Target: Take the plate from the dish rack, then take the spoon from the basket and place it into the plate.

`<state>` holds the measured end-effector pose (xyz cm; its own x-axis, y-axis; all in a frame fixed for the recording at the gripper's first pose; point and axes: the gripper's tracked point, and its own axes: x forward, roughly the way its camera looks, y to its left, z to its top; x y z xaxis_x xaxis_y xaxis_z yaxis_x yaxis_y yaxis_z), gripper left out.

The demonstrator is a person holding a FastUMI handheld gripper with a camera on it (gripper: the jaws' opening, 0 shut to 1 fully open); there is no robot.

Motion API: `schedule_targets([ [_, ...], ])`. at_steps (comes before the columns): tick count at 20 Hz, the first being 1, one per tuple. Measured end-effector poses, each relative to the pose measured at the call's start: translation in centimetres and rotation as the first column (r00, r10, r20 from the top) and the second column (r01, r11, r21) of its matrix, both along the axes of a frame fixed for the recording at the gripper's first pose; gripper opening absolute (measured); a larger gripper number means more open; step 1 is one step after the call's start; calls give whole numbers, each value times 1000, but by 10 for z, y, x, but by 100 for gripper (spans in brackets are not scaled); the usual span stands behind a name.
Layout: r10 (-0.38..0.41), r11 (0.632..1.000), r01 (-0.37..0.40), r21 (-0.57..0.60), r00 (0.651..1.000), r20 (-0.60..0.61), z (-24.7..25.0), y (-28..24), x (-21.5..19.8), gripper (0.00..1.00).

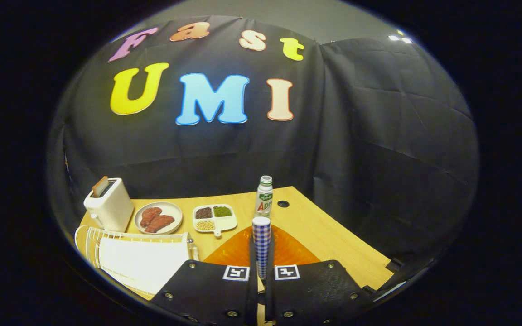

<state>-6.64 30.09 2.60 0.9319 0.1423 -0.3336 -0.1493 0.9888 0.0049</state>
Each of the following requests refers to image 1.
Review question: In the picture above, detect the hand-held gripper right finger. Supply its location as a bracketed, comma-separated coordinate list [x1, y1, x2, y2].
[265, 225, 379, 326]

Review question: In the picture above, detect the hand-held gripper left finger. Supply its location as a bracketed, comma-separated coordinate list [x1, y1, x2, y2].
[150, 225, 259, 326]

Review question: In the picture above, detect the white wire dish rack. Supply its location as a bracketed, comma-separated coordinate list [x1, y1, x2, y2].
[74, 225, 199, 297]

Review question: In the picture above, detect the blue checked handle spoon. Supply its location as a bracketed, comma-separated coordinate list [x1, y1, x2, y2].
[252, 216, 271, 280]

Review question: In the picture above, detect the white divided bean dish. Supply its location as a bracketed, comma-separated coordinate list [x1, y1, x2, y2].
[193, 204, 238, 239]

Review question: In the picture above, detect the beige round meat dish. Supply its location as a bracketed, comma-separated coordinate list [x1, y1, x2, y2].
[134, 201, 184, 235]

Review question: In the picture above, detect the red meat piece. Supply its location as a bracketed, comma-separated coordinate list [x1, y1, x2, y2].
[145, 215, 175, 234]
[140, 207, 163, 228]

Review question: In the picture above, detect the white drink bottle green cap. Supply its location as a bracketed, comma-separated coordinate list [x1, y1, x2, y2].
[255, 176, 274, 219]

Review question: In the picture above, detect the white toaster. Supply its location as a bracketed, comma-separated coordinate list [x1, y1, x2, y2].
[83, 177, 135, 232]

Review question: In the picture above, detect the black backdrop cloth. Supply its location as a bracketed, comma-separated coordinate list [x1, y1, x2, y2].
[47, 16, 479, 290]

